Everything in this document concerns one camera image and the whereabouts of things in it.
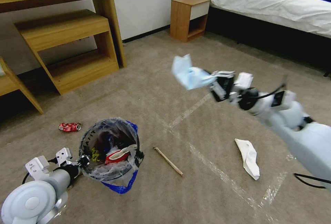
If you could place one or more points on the white duvet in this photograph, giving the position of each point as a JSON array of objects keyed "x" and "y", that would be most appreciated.
[{"x": 271, "y": 4}]

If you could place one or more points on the wooden desk with shelves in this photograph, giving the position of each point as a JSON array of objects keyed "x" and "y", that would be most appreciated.
[{"x": 67, "y": 27}]

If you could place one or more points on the crumpled white paper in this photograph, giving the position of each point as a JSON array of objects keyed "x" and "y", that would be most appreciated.
[{"x": 248, "y": 156}]

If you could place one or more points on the pale blue tissue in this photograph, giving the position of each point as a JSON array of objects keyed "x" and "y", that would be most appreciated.
[{"x": 190, "y": 75}]

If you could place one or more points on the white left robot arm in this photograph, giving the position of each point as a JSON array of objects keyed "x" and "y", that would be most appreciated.
[{"x": 33, "y": 200}]

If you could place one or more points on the black round trash bin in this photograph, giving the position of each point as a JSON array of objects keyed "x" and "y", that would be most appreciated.
[{"x": 88, "y": 141}]

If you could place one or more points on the wooden chair frame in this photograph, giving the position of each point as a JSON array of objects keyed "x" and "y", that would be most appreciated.
[{"x": 18, "y": 86}]

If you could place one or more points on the red and white wrapper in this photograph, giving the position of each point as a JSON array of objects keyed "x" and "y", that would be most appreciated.
[{"x": 116, "y": 156}]

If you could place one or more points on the wooden nightstand with white drawer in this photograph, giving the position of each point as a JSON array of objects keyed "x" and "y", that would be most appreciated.
[{"x": 185, "y": 14}]

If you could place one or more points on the crushed red drink can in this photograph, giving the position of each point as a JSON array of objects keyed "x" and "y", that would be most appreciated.
[{"x": 69, "y": 127}]

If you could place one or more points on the black bed frame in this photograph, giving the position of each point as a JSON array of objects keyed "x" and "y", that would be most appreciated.
[{"x": 258, "y": 32}]

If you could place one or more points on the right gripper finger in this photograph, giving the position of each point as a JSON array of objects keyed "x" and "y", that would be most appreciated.
[
  {"x": 222, "y": 73},
  {"x": 216, "y": 90}
]

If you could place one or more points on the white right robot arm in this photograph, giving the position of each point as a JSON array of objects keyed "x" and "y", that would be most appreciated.
[{"x": 310, "y": 141}]

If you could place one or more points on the wooden stick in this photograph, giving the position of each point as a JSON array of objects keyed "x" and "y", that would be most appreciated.
[{"x": 168, "y": 161}]

